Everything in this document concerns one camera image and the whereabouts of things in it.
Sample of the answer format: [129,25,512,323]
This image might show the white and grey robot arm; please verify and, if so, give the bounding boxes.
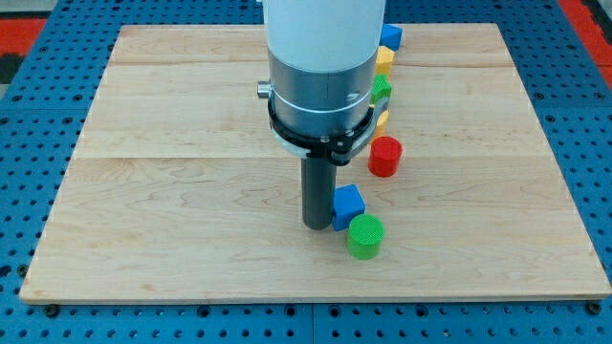
[258,0,387,166]

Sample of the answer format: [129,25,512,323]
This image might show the green star block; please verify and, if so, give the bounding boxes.
[370,74,392,104]

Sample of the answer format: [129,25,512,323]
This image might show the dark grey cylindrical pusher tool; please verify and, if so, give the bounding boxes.
[300,158,337,230]

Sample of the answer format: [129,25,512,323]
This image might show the blue cube block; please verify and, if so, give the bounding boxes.
[332,184,366,231]

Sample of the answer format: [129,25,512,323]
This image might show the red cylinder block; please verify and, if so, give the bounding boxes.
[368,137,403,178]

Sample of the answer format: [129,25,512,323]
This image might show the lower yellow block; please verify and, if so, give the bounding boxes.
[371,110,389,140]

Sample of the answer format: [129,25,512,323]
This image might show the yellow block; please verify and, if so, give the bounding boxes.
[375,46,395,78]
[371,110,389,140]

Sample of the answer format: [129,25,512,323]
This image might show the green cylinder block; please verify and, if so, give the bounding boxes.
[346,214,385,260]

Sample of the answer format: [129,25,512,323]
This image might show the wooden board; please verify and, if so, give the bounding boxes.
[19,24,611,305]

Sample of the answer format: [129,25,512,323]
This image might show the upper yellow block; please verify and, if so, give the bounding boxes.
[375,46,395,78]

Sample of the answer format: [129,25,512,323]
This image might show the far blue block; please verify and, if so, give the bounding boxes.
[379,24,404,52]

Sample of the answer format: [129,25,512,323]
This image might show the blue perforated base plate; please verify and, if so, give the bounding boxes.
[1,0,611,343]

